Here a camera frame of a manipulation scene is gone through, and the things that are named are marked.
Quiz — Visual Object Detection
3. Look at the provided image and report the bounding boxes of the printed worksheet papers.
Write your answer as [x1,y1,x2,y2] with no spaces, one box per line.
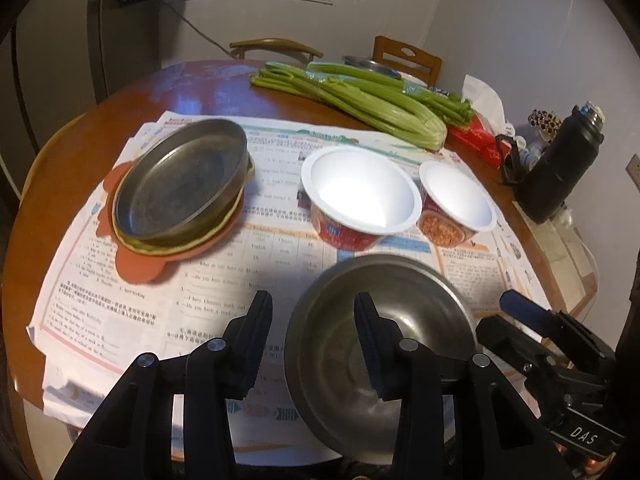
[26,115,553,453]

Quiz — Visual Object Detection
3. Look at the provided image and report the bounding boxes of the green celery bunch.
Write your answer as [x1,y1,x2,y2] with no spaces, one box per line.
[250,61,473,152]

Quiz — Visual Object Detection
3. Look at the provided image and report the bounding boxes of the small white bottle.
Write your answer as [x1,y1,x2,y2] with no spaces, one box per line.
[517,136,545,168]

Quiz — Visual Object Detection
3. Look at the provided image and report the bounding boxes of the small red noodle bowl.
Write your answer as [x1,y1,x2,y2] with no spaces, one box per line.
[417,161,497,247]

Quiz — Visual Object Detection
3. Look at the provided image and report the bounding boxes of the black plastic clip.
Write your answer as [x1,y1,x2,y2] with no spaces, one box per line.
[494,132,527,188]

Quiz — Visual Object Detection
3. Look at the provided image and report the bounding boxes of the grey refrigerator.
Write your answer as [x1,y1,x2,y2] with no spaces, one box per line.
[0,0,168,196]

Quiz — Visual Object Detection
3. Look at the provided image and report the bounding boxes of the black cable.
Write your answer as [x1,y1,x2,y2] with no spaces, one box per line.
[159,0,236,57]

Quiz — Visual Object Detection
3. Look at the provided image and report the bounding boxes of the large steel bowl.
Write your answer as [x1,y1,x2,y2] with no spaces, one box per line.
[283,254,479,466]

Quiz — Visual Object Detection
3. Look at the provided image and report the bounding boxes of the red tissue pack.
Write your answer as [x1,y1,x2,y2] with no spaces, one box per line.
[446,74,521,168]

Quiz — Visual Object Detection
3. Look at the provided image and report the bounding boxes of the orange lobed plate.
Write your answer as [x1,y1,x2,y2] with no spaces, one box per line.
[96,162,246,286]

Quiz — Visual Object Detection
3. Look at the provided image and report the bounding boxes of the brown dotted bundle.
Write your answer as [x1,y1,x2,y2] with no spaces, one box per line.
[527,108,564,142]

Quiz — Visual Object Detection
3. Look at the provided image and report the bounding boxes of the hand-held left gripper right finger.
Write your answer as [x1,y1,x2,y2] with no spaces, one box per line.
[353,292,573,480]

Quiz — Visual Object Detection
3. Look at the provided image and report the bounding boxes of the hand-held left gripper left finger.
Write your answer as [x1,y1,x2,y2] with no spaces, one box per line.
[55,290,273,480]

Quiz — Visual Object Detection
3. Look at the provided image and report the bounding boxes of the black thermos bottle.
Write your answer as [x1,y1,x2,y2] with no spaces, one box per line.
[517,102,607,225]

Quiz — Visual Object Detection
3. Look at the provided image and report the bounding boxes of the light wooden chair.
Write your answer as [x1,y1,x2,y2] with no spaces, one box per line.
[19,110,93,201]

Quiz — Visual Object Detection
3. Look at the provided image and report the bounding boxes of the yellow shell-shaped plate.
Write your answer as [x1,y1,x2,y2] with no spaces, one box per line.
[111,157,271,254]

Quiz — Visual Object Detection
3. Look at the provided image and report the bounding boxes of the shallow steel plate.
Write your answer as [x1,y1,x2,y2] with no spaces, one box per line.
[112,117,249,241]

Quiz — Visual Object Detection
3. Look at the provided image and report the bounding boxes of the small steel bowl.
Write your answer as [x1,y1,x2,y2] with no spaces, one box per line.
[341,55,403,80]

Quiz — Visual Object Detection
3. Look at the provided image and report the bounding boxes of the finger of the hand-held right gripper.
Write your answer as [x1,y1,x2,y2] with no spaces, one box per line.
[475,316,551,368]
[499,289,571,333]

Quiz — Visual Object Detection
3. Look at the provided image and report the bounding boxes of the large red noodle bowl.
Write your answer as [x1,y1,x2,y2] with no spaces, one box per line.
[300,146,424,252]

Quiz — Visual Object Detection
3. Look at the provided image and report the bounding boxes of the wooden chair back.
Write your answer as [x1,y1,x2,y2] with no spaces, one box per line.
[372,36,443,86]

